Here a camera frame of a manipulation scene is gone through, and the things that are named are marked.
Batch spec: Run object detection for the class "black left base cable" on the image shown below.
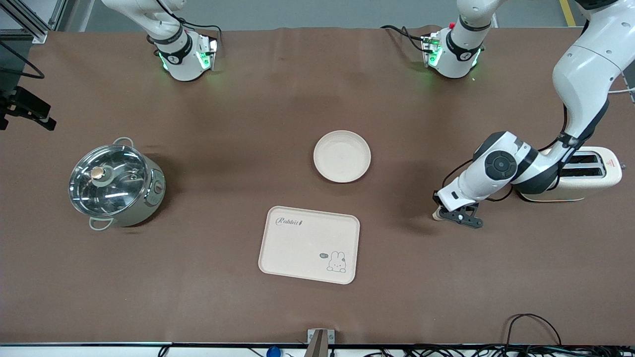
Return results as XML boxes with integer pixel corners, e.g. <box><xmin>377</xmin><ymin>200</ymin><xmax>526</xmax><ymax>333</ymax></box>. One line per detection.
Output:
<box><xmin>381</xmin><ymin>25</ymin><xmax>428</xmax><ymax>53</ymax></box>

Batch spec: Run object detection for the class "cream two-slot toaster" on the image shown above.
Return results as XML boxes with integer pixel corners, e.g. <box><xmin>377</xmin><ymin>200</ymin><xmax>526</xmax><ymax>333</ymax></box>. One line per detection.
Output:
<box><xmin>515</xmin><ymin>147</ymin><xmax>623</xmax><ymax>202</ymax></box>

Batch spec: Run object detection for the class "glass lid with brass knob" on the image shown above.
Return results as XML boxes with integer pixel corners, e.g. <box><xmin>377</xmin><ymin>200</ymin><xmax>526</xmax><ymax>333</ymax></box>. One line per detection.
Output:
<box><xmin>68</xmin><ymin>144</ymin><xmax>149</xmax><ymax>219</ymax></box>

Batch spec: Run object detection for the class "cream round plate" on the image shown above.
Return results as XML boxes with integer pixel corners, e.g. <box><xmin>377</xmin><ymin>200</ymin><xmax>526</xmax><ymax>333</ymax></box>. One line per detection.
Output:
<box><xmin>313</xmin><ymin>130</ymin><xmax>372</xmax><ymax>183</ymax></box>

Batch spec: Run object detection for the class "black cable bundle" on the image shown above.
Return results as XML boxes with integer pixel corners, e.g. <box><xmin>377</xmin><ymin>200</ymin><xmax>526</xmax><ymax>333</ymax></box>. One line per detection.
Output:
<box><xmin>347</xmin><ymin>344</ymin><xmax>635</xmax><ymax>357</ymax></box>

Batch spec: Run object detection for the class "aluminium frame strut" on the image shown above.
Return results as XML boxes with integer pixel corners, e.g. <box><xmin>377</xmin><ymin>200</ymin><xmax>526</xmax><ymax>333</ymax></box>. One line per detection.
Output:
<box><xmin>47</xmin><ymin>0</ymin><xmax>68</xmax><ymax>31</ymax></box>

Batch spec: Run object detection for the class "grey metal bracket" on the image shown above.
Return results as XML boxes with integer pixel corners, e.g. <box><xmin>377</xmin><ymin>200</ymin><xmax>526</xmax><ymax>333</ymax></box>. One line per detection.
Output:
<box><xmin>307</xmin><ymin>329</ymin><xmax>335</xmax><ymax>357</ymax></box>

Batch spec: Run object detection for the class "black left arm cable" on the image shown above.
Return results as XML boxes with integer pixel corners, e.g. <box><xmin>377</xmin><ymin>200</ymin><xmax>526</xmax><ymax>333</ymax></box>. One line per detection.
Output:
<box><xmin>441</xmin><ymin>102</ymin><xmax>569</xmax><ymax>203</ymax></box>

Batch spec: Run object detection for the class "steel cooking pot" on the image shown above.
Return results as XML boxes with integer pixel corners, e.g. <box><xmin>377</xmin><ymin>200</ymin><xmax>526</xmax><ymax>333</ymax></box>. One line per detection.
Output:
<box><xmin>68</xmin><ymin>137</ymin><xmax>166</xmax><ymax>231</ymax></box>

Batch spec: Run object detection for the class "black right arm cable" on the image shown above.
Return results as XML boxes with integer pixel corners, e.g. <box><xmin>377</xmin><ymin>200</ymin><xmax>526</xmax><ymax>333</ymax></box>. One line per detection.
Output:
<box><xmin>0</xmin><ymin>41</ymin><xmax>46</xmax><ymax>80</ymax></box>

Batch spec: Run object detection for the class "black looped cable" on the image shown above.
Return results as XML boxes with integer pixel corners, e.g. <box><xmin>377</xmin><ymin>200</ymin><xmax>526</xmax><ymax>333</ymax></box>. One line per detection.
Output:
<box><xmin>505</xmin><ymin>313</ymin><xmax>563</xmax><ymax>348</ymax></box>

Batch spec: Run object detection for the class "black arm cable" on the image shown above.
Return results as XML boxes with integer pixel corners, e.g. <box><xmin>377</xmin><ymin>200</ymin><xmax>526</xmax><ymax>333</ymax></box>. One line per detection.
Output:
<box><xmin>441</xmin><ymin>102</ymin><xmax>569</xmax><ymax>203</ymax></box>
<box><xmin>0</xmin><ymin>41</ymin><xmax>46</xmax><ymax>80</ymax></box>

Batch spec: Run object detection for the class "aluminium frame post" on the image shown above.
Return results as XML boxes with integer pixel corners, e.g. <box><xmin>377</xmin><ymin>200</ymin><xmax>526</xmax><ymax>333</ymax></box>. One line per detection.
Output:
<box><xmin>0</xmin><ymin>0</ymin><xmax>49</xmax><ymax>44</ymax></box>

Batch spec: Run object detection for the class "cream tray with rabbit print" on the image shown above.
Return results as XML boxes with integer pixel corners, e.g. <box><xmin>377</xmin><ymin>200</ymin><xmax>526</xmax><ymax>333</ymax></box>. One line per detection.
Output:
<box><xmin>258</xmin><ymin>206</ymin><xmax>360</xmax><ymax>285</ymax></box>

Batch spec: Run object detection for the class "brown table cover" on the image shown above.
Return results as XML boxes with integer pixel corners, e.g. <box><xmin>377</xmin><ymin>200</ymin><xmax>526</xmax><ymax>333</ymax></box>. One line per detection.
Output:
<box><xmin>0</xmin><ymin>25</ymin><xmax>635</xmax><ymax>346</ymax></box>

